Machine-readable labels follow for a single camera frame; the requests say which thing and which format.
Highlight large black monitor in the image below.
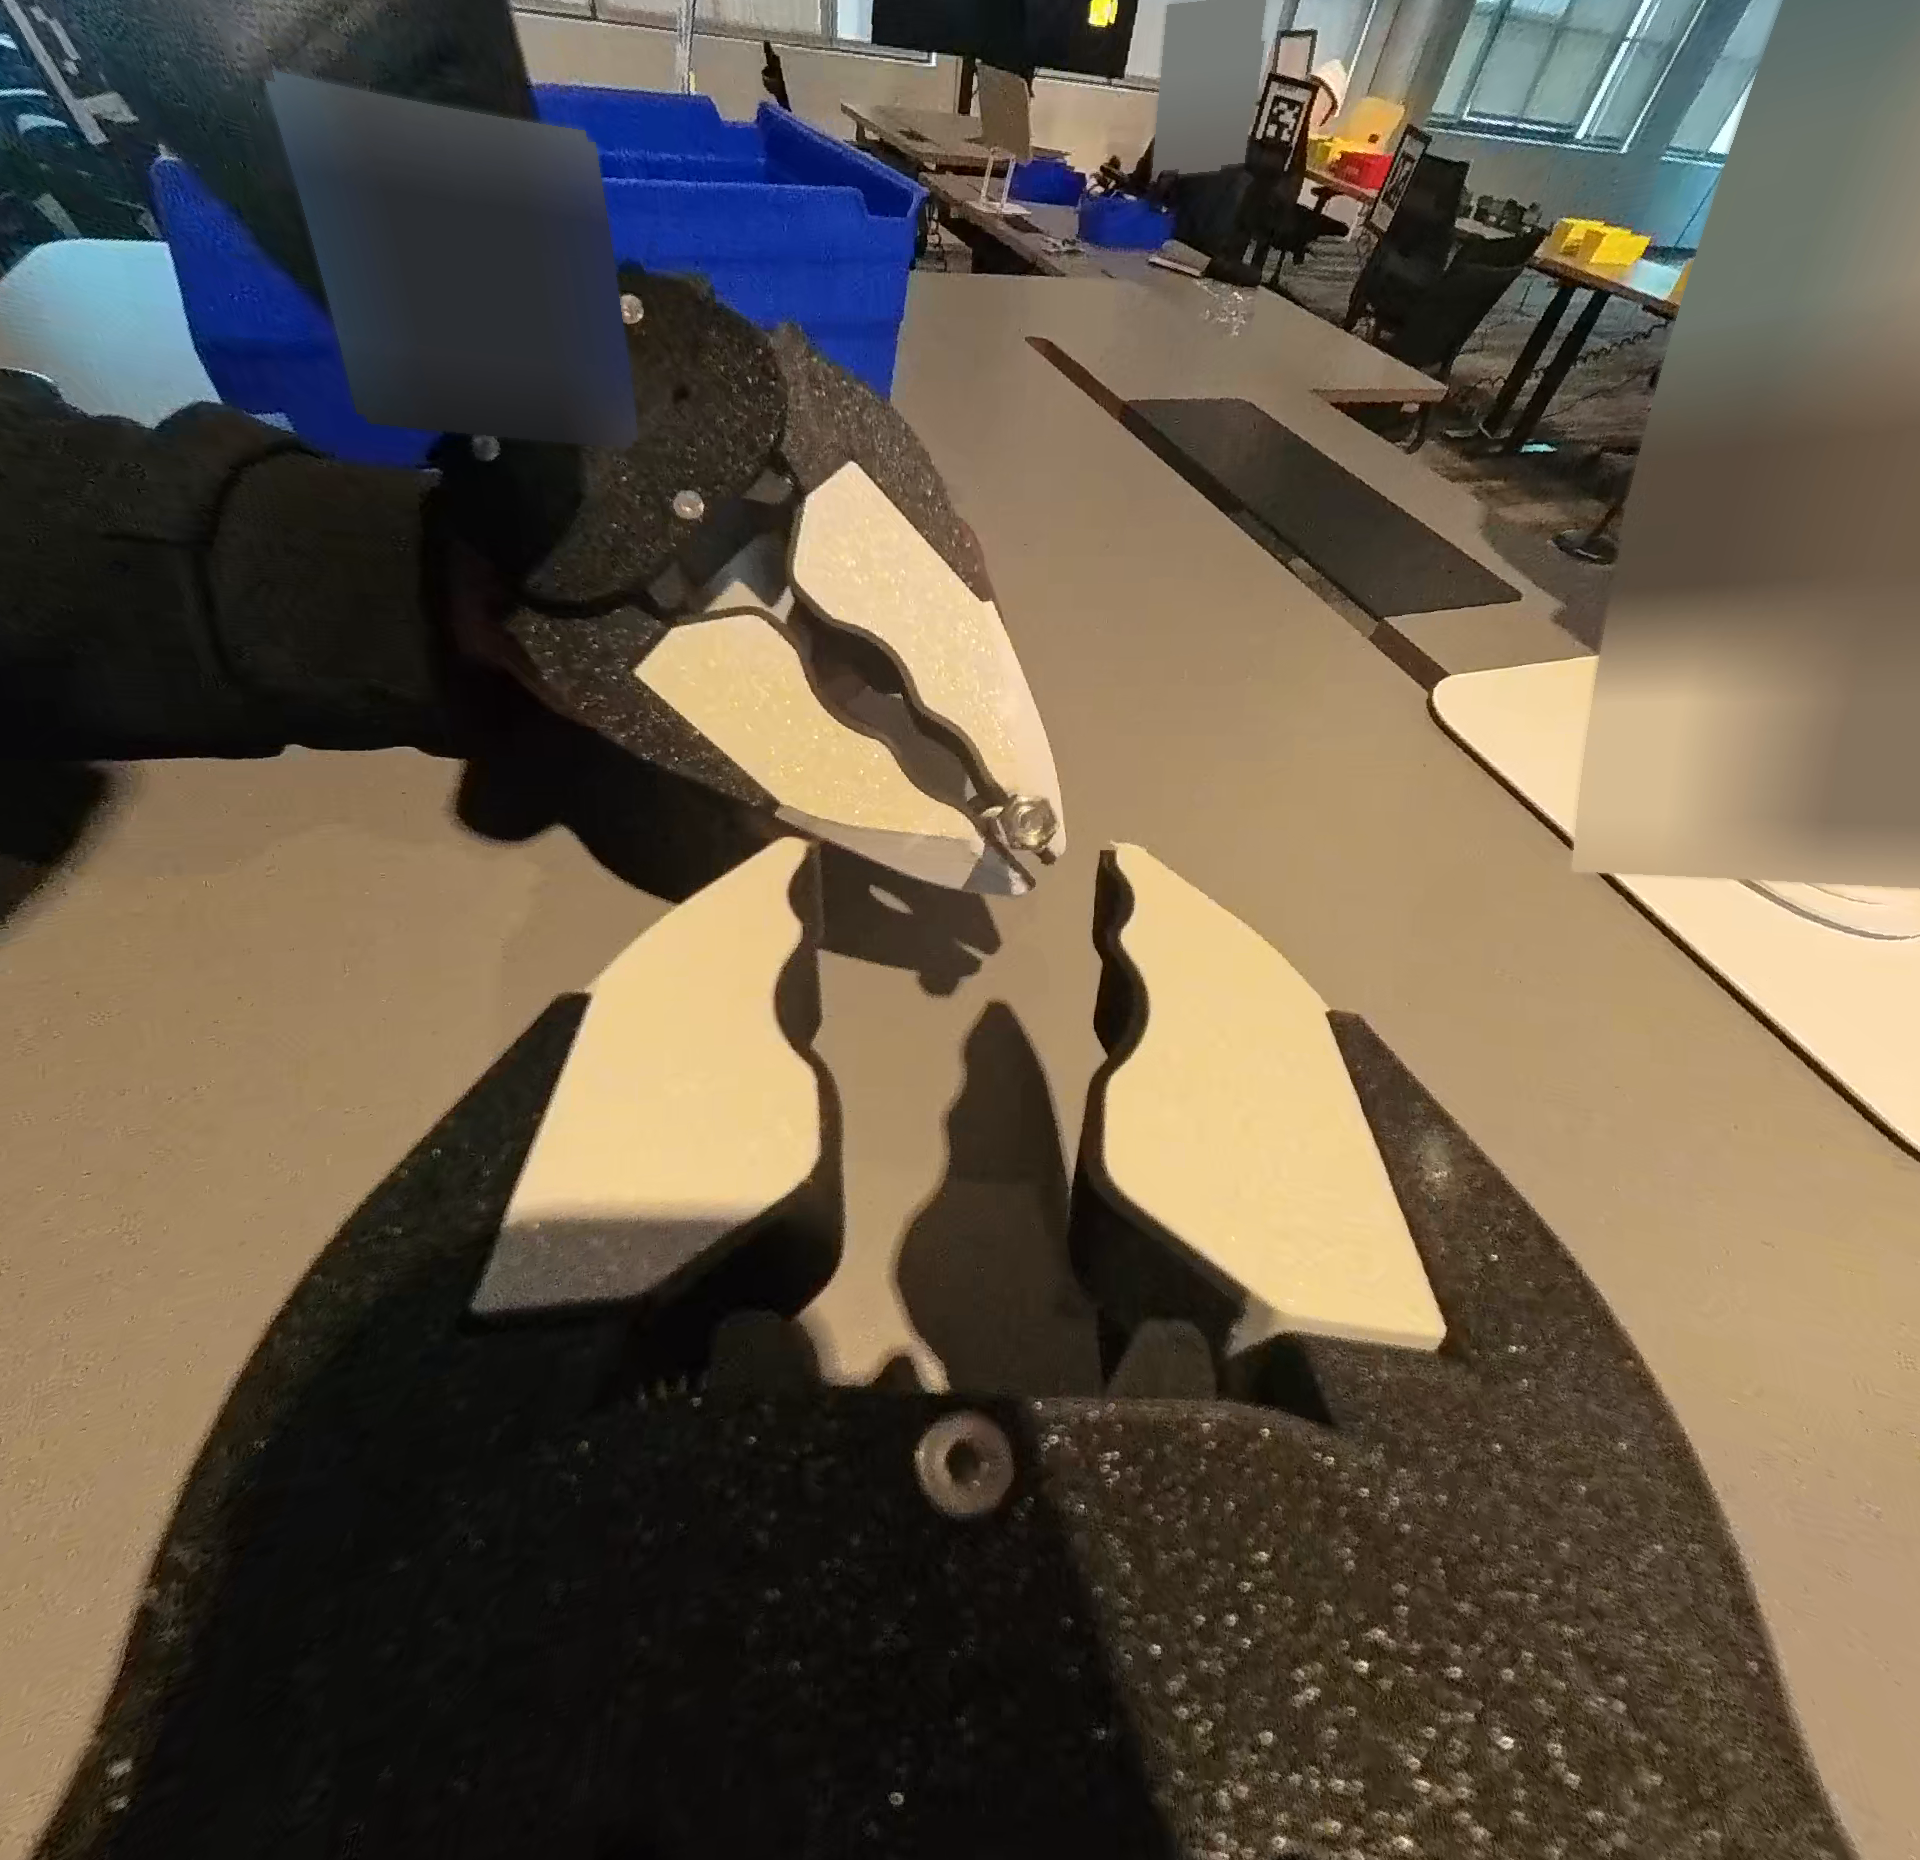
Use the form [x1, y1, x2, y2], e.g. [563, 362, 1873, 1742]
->
[869, 0, 1156, 80]

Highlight white rounded object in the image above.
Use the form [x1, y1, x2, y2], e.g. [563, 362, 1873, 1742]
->
[0, 236, 224, 433]

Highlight white document stand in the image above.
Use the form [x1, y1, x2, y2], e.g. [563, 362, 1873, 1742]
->
[1428, 655, 1920, 1160]

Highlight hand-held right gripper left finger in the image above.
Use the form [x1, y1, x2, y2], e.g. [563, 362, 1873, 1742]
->
[468, 835, 842, 1323]

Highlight small white board stand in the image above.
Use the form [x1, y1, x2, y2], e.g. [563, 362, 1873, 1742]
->
[967, 63, 1040, 215]

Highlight person's left forearm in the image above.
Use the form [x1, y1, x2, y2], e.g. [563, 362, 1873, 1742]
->
[0, 368, 520, 903]

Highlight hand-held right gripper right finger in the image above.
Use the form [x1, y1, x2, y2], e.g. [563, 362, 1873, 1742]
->
[1070, 840, 1454, 1364]

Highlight black office chair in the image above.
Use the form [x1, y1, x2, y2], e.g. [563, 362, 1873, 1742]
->
[1169, 158, 1352, 289]
[1342, 154, 1551, 380]

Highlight blue plastic bin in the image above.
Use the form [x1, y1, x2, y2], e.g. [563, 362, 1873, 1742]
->
[151, 82, 926, 472]

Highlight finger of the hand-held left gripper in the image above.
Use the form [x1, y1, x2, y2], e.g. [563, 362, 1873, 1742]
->
[788, 458, 1070, 861]
[633, 607, 1040, 897]

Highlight yellow bins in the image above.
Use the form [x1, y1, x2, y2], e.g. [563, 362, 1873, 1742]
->
[1317, 91, 1421, 187]

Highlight black desk mat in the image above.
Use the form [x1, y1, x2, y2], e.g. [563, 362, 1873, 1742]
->
[1121, 394, 1526, 621]

